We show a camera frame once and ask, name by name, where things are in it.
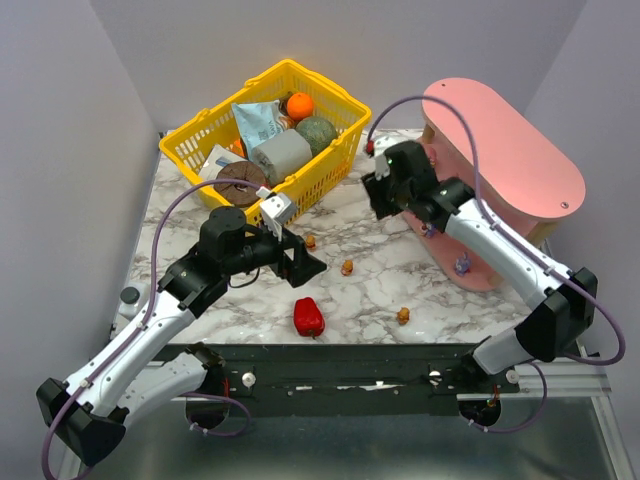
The orange fruit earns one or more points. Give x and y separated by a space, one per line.
299 106
238 147

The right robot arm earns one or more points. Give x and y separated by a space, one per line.
556 296

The green melon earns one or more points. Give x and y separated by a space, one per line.
318 132

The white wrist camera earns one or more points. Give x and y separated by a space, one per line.
276 210
376 148

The orange bear toy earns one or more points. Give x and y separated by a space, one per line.
403 316
347 268
310 242

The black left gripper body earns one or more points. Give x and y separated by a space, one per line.
288 255

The light blue chips bag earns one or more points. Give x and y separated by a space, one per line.
257 122

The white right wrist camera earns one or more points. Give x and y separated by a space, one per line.
376 148

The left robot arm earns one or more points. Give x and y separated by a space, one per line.
90 410

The white package blue handle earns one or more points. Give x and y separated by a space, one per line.
218 158

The red bell pepper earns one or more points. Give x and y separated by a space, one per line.
308 319

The yellow plastic shopping basket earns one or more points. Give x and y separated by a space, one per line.
189 146

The pink three-tier shelf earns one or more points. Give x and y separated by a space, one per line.
526 179

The black mounting rail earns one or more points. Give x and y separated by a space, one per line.
306 380

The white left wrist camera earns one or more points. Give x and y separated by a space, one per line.
276 210

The purple bunny toy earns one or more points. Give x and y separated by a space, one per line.
463 264

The grey paper towel roll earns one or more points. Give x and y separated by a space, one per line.
282 156

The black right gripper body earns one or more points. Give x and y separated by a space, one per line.
379 195

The white bottle black cap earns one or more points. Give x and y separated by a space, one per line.
133 299

